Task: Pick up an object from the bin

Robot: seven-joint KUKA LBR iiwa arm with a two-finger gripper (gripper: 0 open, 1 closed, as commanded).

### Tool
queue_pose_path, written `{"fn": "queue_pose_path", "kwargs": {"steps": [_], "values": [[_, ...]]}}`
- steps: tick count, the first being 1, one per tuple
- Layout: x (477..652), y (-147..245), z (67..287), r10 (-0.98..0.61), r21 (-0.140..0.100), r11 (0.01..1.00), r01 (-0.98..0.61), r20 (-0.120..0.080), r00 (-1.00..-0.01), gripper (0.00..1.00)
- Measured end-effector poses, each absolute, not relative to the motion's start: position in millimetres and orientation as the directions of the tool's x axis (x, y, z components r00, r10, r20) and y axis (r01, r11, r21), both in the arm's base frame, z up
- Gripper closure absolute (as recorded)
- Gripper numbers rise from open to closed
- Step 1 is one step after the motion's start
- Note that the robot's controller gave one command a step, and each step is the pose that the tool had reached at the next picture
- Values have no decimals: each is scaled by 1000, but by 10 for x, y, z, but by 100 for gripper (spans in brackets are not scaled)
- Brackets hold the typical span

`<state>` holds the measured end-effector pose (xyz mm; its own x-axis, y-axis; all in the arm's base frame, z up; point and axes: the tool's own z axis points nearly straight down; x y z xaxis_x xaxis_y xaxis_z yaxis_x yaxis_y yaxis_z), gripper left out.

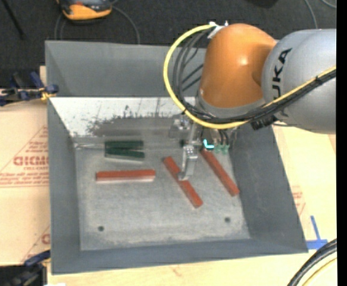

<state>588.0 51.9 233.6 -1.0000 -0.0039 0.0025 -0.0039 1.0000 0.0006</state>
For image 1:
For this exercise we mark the grey metal bin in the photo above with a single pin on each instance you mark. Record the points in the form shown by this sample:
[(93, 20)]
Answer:
[(161, 216)]

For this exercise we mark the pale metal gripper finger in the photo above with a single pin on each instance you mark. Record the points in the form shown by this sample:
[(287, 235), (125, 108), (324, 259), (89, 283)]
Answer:
[(184, 168), (193, 162)]

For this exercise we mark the red-brown flat block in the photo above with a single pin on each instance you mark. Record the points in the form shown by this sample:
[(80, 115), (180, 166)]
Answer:
[(125, 175), (192, 194), (222, 174)]

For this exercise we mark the dark green flat block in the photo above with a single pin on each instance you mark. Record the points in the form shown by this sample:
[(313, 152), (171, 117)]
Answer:
[(124, 144), (125, 154)]

